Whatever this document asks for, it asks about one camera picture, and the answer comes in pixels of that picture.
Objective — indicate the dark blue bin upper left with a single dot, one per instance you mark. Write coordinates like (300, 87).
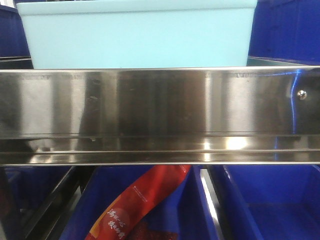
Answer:
(13, 41)

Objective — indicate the light blue plastic bin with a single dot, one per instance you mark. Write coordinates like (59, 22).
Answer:
(127, 34)

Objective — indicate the dark blue bin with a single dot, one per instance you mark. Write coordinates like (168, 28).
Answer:
(270, 202)
(286, 30)
(13, 41)
(30, 185)
(184, 215)

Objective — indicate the dark blue bin upper right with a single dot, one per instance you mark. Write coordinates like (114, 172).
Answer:
(286, 30)

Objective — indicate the dark blue bin lower right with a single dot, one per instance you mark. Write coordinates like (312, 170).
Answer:
(270, 202)

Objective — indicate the stainless steel shelf rail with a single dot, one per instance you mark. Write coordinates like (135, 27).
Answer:
(210, 116)

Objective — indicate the dark blue bin lower middle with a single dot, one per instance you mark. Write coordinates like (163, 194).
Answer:
(184, 215)

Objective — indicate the red snack bag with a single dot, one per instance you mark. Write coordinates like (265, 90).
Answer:
(137, 200)

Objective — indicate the dark blue bin lower left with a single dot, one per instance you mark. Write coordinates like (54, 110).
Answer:
(30, 185)

